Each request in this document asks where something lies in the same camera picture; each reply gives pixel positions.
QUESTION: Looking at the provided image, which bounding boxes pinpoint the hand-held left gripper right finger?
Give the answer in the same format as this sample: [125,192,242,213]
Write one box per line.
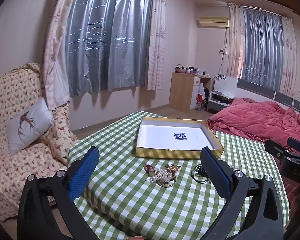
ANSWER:
[200,146,284,240]

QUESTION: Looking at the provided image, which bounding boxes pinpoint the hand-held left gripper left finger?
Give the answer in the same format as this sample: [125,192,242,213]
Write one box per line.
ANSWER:
[17,146,100,240]

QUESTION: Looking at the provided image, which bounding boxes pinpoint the gold ornate hair clip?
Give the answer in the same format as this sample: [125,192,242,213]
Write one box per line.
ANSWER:
[165,164,182,173]

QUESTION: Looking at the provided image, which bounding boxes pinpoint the gold bangle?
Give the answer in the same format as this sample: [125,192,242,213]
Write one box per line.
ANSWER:
[156,173,177,188]

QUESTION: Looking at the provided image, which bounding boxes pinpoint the white pearl bracelet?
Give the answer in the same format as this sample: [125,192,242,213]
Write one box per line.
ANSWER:
[150,169,174,184]

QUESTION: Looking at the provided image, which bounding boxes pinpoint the gold box with white inside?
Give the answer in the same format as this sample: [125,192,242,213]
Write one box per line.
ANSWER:
[136,116,225,160]

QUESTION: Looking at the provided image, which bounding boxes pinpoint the red and gold brooch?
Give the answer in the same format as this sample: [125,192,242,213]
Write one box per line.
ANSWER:
[144,164,157,178]

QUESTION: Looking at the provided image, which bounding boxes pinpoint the red quilt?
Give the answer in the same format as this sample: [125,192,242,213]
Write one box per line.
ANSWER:
[207,97,300,153]

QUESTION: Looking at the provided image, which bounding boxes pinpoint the green checkered tablecloth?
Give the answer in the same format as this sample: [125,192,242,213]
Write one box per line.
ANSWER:
[67,111,290,240]

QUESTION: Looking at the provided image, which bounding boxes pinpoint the grey bed headboard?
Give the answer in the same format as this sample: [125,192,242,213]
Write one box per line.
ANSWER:
[237,78,300,117]

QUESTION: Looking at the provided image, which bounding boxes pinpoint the floral covered sofa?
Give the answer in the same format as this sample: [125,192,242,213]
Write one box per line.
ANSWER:
[0,62,79,222]

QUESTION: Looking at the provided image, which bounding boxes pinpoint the white pillow with bird print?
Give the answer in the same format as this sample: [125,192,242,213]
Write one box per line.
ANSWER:
[5,97,54,155]

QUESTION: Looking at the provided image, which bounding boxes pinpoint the white grey nightstand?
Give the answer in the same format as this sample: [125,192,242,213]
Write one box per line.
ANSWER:
[207,90,234,113]

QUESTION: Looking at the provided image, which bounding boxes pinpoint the white and red shopping bag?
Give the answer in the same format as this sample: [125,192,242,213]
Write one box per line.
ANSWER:
[195,83,206,111]

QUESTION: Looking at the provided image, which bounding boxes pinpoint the white panel with leaf print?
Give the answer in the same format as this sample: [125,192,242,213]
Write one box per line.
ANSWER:
[213,74,238,98]

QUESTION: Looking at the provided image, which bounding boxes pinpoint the wooden cabinet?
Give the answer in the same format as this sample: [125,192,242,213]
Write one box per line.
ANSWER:
[168,72,212,114]

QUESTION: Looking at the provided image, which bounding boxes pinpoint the small bottles and boxes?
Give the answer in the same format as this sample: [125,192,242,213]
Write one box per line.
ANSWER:
[186,67,211,77]

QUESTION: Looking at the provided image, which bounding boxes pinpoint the large floral curtain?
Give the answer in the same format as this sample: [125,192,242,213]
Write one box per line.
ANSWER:
[43,0,76,111]

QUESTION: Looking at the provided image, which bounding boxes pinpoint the air conditioner pipe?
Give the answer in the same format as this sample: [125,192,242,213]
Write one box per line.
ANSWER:
[218,27,230,80]

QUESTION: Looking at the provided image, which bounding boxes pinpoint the wide silver blue curtain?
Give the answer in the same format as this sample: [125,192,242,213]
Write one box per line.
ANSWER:
[64,0,156,97]

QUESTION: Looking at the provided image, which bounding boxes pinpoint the narrow floral curtain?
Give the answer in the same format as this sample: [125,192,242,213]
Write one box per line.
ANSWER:
[147,0,167,91]

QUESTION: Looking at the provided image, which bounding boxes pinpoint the wall air conditioner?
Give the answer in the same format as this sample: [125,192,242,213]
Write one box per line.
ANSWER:
[198,17,230,28]

